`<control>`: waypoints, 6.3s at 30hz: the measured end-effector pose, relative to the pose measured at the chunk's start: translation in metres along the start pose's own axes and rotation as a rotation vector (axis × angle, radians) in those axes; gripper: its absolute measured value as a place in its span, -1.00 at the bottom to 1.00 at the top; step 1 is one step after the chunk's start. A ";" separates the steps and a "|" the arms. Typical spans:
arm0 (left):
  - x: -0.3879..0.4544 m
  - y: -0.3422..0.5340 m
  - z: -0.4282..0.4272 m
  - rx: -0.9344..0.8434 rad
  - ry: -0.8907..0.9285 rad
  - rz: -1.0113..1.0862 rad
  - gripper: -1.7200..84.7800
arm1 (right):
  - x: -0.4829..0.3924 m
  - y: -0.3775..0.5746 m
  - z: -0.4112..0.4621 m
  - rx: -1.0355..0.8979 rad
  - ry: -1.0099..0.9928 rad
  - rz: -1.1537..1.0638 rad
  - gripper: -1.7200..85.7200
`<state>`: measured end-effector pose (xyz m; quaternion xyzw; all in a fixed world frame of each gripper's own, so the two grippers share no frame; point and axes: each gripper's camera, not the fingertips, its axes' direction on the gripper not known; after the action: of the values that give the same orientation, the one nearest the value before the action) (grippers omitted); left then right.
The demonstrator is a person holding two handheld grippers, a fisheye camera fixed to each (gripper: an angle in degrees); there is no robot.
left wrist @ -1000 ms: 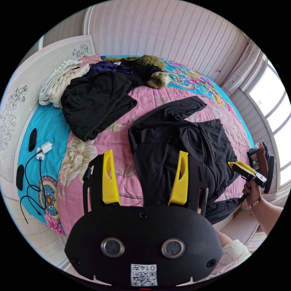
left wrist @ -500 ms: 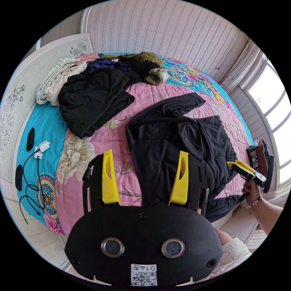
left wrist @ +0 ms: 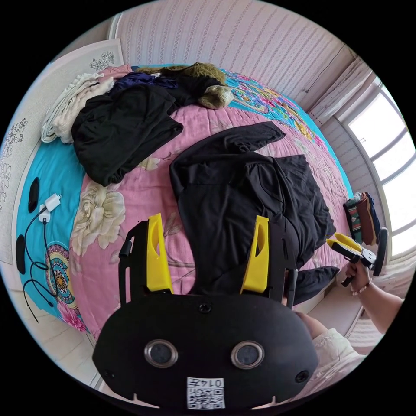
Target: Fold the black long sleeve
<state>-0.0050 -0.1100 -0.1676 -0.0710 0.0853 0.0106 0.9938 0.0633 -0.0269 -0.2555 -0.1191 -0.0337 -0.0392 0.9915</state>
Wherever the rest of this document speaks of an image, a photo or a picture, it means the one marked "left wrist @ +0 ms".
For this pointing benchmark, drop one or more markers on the pile of folded colourful clothes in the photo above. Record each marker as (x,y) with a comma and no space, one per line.
(361,217)

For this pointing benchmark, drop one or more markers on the bed with pink floral quilt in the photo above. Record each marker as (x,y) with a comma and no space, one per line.
(201,130)

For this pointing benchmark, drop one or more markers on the white charger plug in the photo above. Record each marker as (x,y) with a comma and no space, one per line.
(53,201)

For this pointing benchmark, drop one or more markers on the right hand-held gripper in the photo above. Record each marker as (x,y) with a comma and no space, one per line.
(366,256)

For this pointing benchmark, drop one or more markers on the white headboard with flower drawings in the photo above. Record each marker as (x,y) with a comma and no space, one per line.
(39,107)

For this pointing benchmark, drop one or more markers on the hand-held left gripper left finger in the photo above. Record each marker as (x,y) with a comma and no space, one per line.
(157,256)

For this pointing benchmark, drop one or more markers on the pale curtain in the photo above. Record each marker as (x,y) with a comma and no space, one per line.
(344,91)

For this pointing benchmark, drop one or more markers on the black long sleeve shirt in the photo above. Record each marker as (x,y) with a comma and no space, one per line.
(234,195)

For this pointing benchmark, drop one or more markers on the person's left hand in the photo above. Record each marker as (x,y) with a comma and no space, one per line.
(311,326)

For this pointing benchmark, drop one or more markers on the person's right forearm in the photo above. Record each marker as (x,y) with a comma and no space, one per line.
(382,307)

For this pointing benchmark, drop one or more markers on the black oval pad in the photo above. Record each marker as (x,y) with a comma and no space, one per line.
(33,195)
(20,252)

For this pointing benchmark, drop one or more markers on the white adapter block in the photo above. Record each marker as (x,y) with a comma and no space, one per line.
(45,214)

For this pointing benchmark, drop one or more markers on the person's right hand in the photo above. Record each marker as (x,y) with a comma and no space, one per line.
(357,274)

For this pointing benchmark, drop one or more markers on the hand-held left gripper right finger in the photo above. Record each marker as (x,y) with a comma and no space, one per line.
(258,260)

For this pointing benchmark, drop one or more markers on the window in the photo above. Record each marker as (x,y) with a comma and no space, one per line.
(386,162)

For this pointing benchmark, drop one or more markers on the person's body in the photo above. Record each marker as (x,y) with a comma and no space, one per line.
(334,357)

